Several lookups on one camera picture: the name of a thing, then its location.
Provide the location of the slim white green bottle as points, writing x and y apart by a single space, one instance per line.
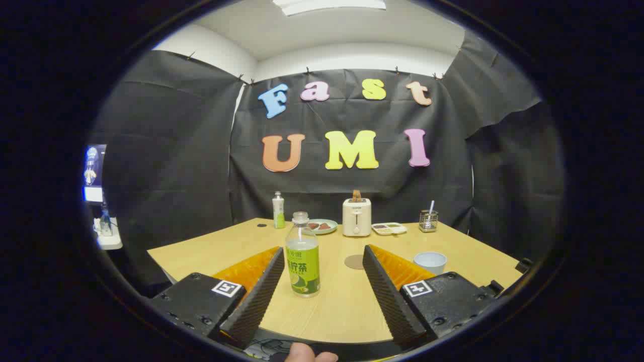
278 213

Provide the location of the white toaster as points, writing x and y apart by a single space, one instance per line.
356 218

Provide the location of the computer monitor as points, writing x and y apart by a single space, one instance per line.
93 171

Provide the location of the white side table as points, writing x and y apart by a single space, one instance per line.
109 241

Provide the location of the round brown coaster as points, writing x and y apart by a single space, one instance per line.
354 262

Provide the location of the white cup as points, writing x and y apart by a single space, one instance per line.
430 262

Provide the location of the pale green plate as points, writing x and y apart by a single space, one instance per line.
332 227

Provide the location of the ceiling light panel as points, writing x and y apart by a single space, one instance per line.
327 5

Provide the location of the wooden table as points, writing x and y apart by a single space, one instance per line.
342 311

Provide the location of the small black clamp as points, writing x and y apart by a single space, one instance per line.
524 265

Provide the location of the white divided tray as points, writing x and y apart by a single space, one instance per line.
390 229

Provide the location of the brown bread slice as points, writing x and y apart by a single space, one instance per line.
356 195

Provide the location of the green label juice bottle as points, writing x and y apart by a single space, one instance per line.
303 266

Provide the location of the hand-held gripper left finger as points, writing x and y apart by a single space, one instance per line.
259 296

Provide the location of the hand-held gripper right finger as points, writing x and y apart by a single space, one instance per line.
387 296

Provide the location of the white straw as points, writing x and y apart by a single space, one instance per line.
431 206

